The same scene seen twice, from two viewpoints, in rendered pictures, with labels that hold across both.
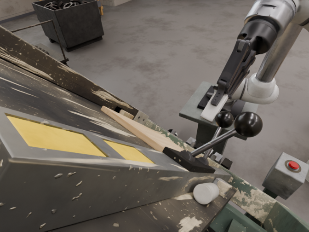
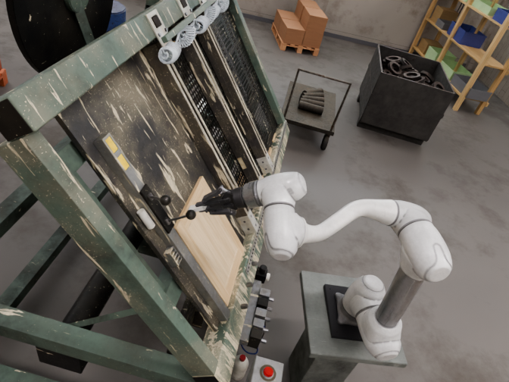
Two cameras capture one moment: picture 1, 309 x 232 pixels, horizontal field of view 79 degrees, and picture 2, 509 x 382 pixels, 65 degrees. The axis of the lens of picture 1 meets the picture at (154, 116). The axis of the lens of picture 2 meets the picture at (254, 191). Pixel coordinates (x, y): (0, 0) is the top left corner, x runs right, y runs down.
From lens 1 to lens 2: 1.29 m
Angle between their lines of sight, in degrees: 34
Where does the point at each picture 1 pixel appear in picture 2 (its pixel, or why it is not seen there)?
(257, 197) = (215, 347)
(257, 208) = not seen: hidden behind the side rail
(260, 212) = not seen: hidden behind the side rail
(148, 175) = (119, 167)
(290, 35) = (398, 279)
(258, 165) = not seen: outside the picture
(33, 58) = (190, 121)
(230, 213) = (167, 284)
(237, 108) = (352, 331)
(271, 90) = (378, 338)
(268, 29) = (238, 194)
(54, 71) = (197, 135)
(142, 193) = (117, 170)
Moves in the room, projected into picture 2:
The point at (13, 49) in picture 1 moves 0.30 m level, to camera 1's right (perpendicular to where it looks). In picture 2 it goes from (184, 111) to (217, 148)
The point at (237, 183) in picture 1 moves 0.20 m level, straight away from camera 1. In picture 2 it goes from (222, 328) to (266, 339)
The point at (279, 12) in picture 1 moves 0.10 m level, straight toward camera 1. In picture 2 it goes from (246, 191) to (217, 186)
